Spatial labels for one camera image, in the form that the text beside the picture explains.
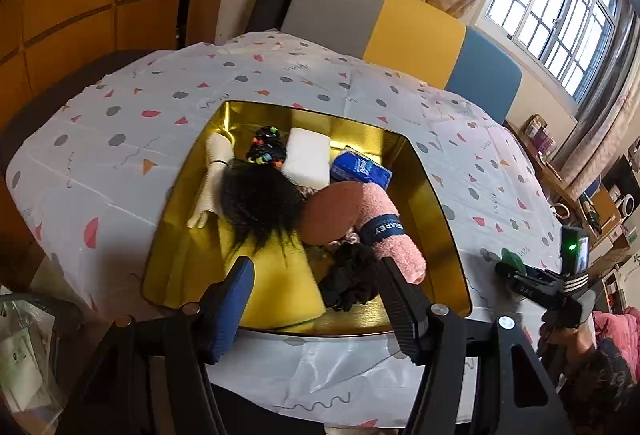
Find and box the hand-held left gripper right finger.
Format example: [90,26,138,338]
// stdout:
[378,257,576,435]

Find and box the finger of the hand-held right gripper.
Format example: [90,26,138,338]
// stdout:
[494,261,526,286]

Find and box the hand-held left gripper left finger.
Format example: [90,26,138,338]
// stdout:
[67,256,256,435]

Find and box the yellow sponge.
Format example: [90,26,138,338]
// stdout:
[217,220,326,331]

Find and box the black scrunchie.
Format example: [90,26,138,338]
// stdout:
[318,244,383,313]

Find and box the pink towel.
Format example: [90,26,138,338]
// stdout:
[345,182,427,286]

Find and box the satin pink brown scrunchie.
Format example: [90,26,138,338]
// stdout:
[327,230,363,248]

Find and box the black wig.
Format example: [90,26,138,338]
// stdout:
[219,160,307,261]

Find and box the gold tin box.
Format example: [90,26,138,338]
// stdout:
[141,100,473,336]

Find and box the brown round powder puff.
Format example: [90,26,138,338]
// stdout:
[300,181,368,247]

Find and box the blue tissue pack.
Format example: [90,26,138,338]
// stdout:
[330,145,393,190]

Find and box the white sponge block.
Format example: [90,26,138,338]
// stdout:
[280,128,332,191]

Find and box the person's right forearm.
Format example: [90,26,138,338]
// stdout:
[537,327,636,416]

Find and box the pink blanket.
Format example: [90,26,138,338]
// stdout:
[592,307,640,351]

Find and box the wooden bedside table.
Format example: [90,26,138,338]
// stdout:
[502,119,581,216]

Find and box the black appliance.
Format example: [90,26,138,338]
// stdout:
[602,158,640,206]

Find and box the purple box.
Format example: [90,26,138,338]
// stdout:
[530,125,557,155]

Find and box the small cardboard box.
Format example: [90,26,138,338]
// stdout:
[522,114,548,138]

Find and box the grey sheer curtain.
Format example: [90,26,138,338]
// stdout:
[550,10,640,196]

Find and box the clear plastic bag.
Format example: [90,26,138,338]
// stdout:
[0,297,68,421]

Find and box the printed bed sheet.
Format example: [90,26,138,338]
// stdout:
[5,32,596,428]

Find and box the grey yellow blue headboard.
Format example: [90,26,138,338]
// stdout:
[280,0,523,126]

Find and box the barred window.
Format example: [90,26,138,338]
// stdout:
[475,0,631,103]

